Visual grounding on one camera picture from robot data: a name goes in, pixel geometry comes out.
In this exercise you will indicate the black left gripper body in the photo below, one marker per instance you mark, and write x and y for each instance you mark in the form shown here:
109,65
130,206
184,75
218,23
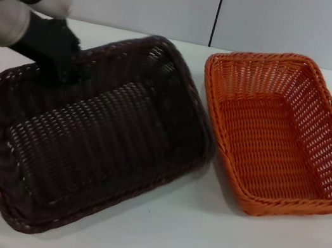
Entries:
48,42

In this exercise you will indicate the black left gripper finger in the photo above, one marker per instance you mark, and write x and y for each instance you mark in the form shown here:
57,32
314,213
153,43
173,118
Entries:
82,75

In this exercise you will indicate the orange wicker basket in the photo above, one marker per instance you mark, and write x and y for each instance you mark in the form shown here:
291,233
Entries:
275,143

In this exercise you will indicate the dark brown wicker basket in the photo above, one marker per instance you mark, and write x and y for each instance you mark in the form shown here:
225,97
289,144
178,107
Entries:
102,138

